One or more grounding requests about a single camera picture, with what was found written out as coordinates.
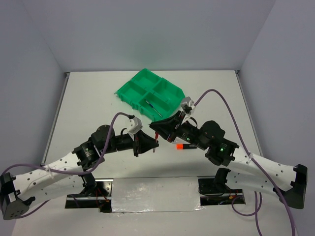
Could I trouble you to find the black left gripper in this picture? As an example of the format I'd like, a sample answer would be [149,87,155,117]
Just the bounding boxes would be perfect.
[101,128,158,156]

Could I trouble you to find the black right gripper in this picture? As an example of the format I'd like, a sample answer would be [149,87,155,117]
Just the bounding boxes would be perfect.
[149,110,208,150]

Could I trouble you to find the red gel pen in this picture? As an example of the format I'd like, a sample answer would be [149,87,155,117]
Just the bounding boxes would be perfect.
[153,132,158,153]

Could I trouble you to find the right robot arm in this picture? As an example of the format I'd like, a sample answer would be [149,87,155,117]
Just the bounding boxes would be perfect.
[149,111,308,209]

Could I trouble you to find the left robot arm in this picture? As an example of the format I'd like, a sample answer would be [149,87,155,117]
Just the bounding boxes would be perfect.
[0,125,159,220]

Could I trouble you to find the orange highlighter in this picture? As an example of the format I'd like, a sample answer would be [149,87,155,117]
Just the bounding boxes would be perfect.
[176,144,197,150]

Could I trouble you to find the green four-compartment bin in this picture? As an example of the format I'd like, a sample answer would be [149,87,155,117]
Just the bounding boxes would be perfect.
[115,68,185,121]

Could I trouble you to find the silver tape sheet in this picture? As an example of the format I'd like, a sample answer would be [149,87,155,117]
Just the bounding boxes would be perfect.
[111,177,202,213]

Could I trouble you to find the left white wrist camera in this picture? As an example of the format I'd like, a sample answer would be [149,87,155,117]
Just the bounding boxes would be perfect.
[126,117,143,135]

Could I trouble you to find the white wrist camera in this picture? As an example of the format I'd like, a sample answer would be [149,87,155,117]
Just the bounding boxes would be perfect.
[181,96,195,123]
[126,117,143,135]

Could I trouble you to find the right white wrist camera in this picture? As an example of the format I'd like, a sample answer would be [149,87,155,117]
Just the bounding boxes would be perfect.
[181,96,195,123]

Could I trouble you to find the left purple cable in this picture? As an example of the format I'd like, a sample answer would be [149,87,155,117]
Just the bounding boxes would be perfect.
[0,112,135,218]

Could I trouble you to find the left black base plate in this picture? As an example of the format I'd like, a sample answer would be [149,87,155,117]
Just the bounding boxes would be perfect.
[64,178,113,213]

